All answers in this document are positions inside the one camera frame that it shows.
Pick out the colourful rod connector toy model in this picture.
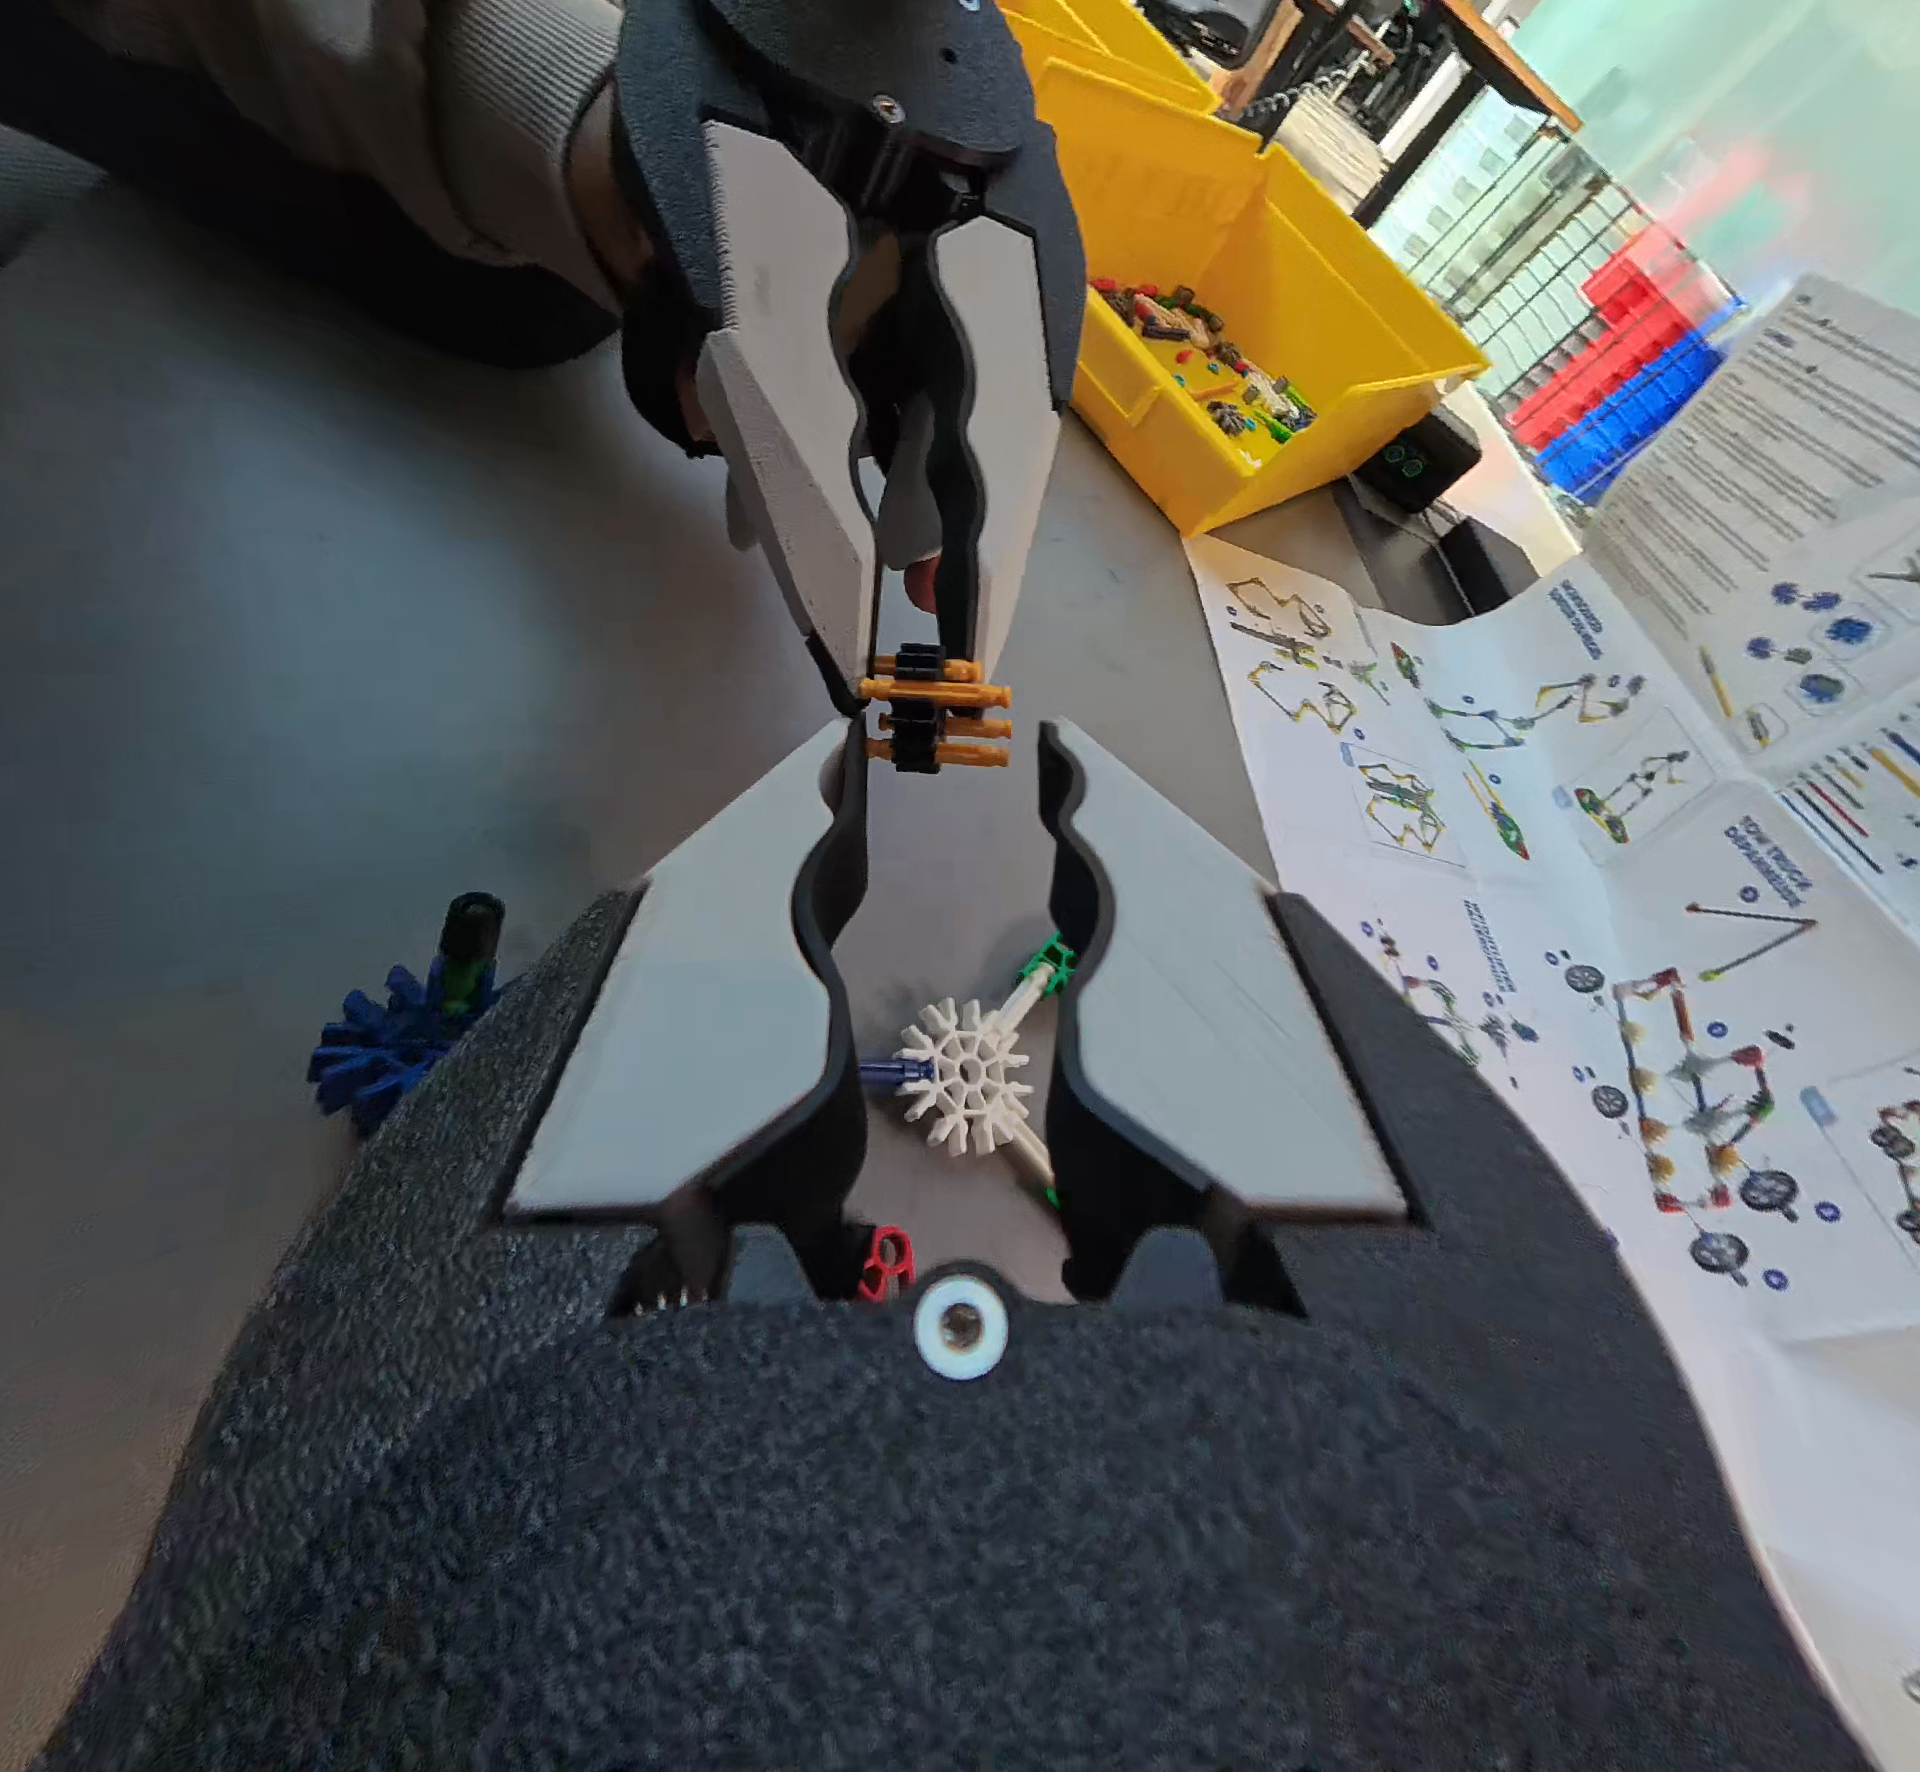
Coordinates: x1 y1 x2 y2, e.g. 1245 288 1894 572
307 888 1088 1307

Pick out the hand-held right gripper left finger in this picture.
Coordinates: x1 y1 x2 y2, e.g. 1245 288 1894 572
506 726 876 1294

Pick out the black yellow toy wheel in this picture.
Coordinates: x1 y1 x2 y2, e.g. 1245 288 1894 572
855 642 1020 770

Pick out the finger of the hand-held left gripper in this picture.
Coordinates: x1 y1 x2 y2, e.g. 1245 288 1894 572
691 116 901 722
914 214 1070 678

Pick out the black box with green light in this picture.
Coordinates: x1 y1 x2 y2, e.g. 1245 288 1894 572
1360 419 1486 528

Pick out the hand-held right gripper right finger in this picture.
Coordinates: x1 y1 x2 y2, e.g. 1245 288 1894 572
1030 726 1412 1294

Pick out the wooden office table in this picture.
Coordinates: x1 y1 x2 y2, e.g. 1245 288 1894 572
1321 0 1586 230

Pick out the person's left forearm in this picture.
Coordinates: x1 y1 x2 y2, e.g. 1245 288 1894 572
75 0 639 272

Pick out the white building instruction sheet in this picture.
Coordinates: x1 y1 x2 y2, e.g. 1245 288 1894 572
1187 272 1920 1713

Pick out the blue plastic bin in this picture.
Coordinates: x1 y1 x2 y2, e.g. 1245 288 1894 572
1534 301 1748 500

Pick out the red plastic bin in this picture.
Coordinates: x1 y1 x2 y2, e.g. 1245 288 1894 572
1504 214 1740 441

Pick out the pile of small building parts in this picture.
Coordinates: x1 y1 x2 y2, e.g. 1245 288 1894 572
1085 282 1325 449

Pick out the person's left hand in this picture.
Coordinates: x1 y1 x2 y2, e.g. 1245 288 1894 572
568 69 648 301

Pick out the black flat box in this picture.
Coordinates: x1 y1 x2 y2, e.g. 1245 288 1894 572
1433 518 1564 618

